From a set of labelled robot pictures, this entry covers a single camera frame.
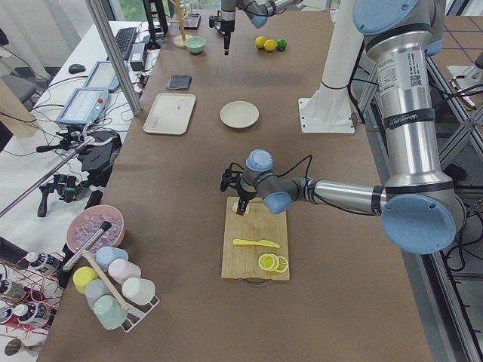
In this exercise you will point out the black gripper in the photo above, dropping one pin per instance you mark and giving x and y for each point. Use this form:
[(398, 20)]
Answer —
[(227, 26), (245, 195)]

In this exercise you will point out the cream round plate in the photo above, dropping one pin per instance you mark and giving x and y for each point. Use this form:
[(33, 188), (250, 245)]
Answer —
[(239, 114)]

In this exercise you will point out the white bun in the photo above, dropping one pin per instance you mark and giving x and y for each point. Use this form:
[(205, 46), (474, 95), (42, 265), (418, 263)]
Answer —
[(235, 207)]

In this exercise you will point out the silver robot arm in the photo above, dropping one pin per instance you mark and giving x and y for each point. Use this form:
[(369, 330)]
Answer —
[(257, 12), (418, 207)]

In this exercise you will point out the cream rectangular tray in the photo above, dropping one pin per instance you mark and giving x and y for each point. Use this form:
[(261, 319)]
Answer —
[(170, 114)]

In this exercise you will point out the mint green bowl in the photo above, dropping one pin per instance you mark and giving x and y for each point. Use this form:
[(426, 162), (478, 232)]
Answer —
[(195, 44)]

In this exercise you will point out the yellow plastic knife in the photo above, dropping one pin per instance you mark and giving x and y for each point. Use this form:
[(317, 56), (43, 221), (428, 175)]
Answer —
[(260, 243)]

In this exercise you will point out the wooden glass stand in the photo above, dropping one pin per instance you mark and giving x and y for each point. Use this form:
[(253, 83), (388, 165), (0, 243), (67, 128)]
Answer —
[(182, 11)]

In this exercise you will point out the green lime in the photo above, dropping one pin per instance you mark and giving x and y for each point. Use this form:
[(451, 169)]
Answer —
[(281, 44)]

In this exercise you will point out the wooden cutting board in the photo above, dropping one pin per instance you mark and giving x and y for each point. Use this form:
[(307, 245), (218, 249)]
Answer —
[(249, 236)]

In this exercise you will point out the grey folded cloth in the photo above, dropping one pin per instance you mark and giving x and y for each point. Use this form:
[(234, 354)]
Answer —
[(179, 82)]

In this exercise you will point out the lemon slices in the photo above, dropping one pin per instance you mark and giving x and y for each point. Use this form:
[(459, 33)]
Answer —
[(270, 262)]

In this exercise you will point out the black keyboard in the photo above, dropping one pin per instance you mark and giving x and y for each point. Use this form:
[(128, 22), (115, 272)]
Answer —
[(125, 39)]

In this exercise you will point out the blue teach pendant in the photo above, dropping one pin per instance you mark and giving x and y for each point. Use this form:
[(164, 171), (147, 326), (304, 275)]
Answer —
[(103, 75), (84, 106)]

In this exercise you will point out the white plastic cup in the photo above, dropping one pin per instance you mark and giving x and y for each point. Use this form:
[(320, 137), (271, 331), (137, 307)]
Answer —
[(138, 290)]

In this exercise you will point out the pink plastic cup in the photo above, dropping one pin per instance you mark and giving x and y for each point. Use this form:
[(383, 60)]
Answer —
[(120, 270)]

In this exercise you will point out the blue plastic cup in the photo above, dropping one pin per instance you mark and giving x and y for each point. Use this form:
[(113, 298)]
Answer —
[(106, 255)]

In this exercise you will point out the pink ice bowl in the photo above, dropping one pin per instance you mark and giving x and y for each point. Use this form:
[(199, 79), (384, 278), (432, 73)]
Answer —
[(89, 221)]

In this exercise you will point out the black computer mouse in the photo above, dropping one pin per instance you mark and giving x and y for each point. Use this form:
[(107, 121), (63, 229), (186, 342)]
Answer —
[(76, 68)]

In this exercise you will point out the grey plastic cup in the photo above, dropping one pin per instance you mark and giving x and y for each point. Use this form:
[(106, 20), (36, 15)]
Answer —
[(94, 290)]

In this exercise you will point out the green plastic cup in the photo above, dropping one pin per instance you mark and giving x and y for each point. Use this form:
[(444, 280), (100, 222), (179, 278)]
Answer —
[(109, 312)]

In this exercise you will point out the yellow plastic cup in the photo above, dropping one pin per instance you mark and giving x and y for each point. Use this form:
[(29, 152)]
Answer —
[(82, 277)]

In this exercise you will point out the small labelled bottle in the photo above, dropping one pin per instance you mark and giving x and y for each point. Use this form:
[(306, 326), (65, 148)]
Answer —
[(43, 262)]

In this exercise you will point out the aluminium frame post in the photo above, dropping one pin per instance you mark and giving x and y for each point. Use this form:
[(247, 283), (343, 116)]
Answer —
[(104, 29)]

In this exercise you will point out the wooden rack handle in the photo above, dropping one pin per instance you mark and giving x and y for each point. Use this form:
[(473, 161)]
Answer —
[(91, 260)]

